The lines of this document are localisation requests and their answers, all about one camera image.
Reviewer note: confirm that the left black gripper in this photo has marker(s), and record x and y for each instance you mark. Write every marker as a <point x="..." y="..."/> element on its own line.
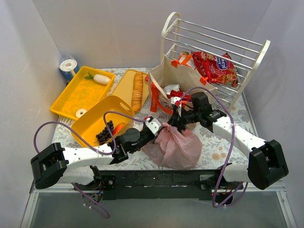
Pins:
<point x="147" y="135"/>

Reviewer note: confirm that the white red chips bag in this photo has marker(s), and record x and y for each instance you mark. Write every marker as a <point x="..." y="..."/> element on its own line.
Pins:
<point x="173" y="90"/>

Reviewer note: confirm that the pink plastic grocery bag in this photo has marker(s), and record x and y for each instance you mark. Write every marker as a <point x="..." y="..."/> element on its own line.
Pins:
<point x="173" y="149"/>

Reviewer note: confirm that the beige paper grocery bag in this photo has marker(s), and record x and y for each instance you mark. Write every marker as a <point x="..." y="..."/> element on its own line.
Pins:
<point x="189" y="81"/>

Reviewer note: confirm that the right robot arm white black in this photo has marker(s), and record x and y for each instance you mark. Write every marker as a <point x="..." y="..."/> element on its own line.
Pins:
<point x="266" y="161"/>

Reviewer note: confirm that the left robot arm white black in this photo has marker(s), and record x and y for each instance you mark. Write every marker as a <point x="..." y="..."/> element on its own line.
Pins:
<point x="58" y="164"/>

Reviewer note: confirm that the orange carrot toy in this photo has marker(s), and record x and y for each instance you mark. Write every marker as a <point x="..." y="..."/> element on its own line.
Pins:
<point x="118" y="128"/>

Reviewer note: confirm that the black grape bunch toy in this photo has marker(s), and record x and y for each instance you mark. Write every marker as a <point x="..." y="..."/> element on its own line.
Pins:
<point x="104" y="135"/>

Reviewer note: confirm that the row of round crackers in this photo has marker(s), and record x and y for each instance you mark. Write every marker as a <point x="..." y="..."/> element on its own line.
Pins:
<point x="137" y="92"/>

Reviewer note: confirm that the red snack bag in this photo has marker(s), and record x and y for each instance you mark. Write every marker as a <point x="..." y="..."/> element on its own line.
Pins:
<point x="214" y="69"/>

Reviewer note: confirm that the yellow deep bin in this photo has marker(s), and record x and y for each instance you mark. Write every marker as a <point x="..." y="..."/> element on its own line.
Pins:
<point x="92" y="122"/>

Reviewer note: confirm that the orange snack packet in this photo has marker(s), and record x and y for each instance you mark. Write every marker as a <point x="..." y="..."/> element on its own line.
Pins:
<point x="185" y="59"/>

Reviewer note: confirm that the white radish toy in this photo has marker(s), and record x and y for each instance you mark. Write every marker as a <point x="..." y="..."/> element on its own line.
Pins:
<point x="101" y="79"/>

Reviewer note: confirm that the yellow rectangular tray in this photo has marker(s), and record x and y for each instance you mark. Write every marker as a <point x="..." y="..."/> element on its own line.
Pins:
<point x="82" y="93"/>

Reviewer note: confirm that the cream metal shelf rack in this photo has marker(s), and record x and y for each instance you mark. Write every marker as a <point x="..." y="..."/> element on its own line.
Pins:
<point x="180" y="35"/>

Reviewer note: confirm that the tissue roll blue pack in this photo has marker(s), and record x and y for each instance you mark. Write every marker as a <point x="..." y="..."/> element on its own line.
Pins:
<point x="69" y="68"/>

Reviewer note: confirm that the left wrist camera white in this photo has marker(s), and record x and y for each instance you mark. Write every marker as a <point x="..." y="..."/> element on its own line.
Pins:
<point x="154" y="124"/>

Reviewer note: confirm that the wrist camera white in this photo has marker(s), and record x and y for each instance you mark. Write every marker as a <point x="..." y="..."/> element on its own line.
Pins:
<point x="154" y="124"/>
<point x="176" y="105"/>

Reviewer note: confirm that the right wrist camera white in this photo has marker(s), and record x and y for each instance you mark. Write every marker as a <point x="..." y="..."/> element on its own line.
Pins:
<point x="176" y="105"/>

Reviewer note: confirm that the white ring slice toy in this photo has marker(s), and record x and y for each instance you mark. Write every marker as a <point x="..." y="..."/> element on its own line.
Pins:
<point x="80" y="112"/>

